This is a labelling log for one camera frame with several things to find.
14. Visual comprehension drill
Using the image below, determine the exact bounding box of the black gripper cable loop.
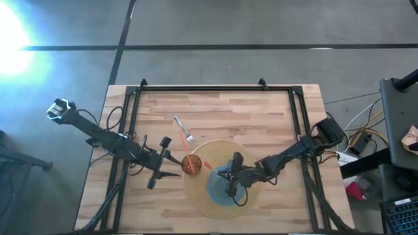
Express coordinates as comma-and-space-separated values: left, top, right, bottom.
232, 185, 249, 208

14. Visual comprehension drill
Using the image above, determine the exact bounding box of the crumpled brown paper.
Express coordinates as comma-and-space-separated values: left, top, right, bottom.
400, 125, 418, 151

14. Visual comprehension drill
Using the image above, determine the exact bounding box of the grey desk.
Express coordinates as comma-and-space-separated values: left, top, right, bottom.
379, 77, 418, 171

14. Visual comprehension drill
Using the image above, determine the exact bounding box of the red object on floor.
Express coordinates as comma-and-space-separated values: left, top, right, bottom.
345, 181, 364, 201

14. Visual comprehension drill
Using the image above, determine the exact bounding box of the black metal table frame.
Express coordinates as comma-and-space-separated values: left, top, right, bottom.
78, 77, 355, 234

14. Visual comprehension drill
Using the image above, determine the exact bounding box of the orange plastic spoon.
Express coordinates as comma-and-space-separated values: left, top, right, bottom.
203, 161, 220, 174

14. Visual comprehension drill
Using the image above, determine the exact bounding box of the black power adapter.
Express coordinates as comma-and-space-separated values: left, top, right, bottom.
347, 132, 372, 156

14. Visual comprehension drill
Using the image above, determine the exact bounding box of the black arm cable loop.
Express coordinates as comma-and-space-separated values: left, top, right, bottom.
105, 106, 125, 132

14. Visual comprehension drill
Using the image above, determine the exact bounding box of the light blue bowl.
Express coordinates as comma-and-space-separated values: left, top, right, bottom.
206, 164, 246, 207

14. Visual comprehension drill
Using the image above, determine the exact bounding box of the amber faceted plastic cup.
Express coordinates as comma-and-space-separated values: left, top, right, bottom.
181, 153, 202, 176

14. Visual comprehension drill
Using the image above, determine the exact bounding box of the black floor stand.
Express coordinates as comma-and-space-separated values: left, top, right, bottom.
0, 130, 54, 174

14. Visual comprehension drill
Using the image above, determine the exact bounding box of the black keyboard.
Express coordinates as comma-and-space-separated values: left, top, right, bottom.
379, 195, 418, 235

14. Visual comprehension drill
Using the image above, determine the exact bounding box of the round woven straw placemat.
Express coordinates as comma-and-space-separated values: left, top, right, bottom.
183, 139, 262, 220

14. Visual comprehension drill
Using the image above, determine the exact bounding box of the yellow cable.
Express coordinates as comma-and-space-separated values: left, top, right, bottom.
347, 110, 389, 148

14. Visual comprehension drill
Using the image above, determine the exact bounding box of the white power strip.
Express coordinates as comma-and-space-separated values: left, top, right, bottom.
336, 151, 359, 166

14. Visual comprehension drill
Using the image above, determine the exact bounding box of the black pole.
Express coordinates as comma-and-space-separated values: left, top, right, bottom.
393, 69, 418, 93

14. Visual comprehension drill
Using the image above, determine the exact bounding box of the silver metal fork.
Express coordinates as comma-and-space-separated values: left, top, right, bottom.
172, 115, 195, 144

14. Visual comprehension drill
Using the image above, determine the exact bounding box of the black chair seat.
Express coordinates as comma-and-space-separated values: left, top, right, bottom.
378, 163, 418, 200

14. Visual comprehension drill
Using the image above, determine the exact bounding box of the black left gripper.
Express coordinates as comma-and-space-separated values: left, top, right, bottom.
138, 136, 183, 191

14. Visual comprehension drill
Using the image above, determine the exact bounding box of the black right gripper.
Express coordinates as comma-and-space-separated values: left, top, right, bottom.
225, 151, 262, 198

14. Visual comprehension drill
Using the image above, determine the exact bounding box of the white cable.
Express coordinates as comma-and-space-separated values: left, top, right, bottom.
342, 102, 373, 131

